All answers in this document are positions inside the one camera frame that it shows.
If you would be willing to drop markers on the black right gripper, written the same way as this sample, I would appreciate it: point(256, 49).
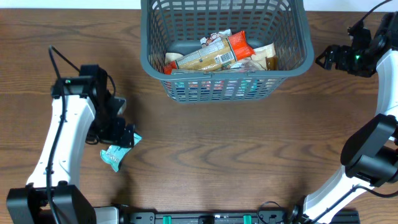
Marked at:
point(341, 61)

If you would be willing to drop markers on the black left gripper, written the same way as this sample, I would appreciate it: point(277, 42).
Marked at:
point(115, 135)

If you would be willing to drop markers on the teal white wipes pouch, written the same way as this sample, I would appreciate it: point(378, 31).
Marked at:
point(114, 155)

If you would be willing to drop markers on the clear brown pastry bag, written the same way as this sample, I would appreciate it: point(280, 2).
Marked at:
point(264, 58)

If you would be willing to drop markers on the beige brown bread bag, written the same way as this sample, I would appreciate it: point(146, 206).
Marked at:
point(169, 57)

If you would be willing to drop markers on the red orange cracker pack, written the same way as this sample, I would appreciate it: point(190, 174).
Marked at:
point(215, 56)

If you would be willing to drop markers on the Kleenex tissue multipack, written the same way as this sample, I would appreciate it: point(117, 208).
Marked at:
point(224, 90)

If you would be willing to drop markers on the bread bag with grain print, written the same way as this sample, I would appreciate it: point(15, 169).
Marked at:
point(205, 41)

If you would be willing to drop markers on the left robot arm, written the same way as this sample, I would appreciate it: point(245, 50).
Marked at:
point(83, 111)

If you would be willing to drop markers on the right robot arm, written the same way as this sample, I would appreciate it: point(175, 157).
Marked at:
point(366, 162)

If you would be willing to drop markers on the grey plastic laundry basket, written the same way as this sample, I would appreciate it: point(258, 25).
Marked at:
point(178, 26)

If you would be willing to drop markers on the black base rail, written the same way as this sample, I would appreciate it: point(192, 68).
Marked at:
point(268, 216)

